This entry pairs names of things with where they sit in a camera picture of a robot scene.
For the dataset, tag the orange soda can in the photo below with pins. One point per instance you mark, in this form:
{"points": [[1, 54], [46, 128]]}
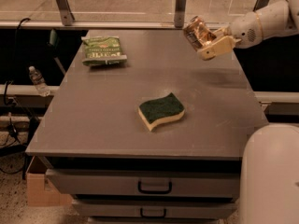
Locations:
{"points": [[197, 33]]}

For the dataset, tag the green chip bag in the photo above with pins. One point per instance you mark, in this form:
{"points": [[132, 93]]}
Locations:
{"points": [[102, 50]]}

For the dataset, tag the lower grey drawer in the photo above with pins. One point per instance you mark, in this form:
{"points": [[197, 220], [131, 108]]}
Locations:
{"points": [[153, 209]]}

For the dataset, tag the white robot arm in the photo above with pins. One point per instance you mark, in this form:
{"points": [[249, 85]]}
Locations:
{"points": [[269, 191]]}

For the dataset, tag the green and yellow sponge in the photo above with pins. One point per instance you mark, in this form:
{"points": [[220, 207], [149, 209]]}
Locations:
{"points": [[160, 111]]}

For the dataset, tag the left metal railing bracket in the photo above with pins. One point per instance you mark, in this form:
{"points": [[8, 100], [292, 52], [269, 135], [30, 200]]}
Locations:
{"points": [[67, 18]]}

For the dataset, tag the clear plastic water bottle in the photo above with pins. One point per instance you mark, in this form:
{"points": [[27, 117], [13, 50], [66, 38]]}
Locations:
{"points": [[39, 82]]}

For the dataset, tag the cardboard box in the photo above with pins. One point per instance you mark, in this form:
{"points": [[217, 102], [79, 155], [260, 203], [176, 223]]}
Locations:
{"points": [[40, 191]]}

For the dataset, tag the grey drawer cabinet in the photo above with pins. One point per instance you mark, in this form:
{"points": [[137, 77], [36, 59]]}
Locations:
{"points": [[156, 140]]}

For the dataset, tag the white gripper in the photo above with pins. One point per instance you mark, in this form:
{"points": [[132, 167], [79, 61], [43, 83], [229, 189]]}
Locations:
{"points": [[244, 29]]}

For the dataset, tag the middle metal railing bracket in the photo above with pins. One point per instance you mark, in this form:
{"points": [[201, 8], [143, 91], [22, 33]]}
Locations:
{"points": [[179, 15]]}

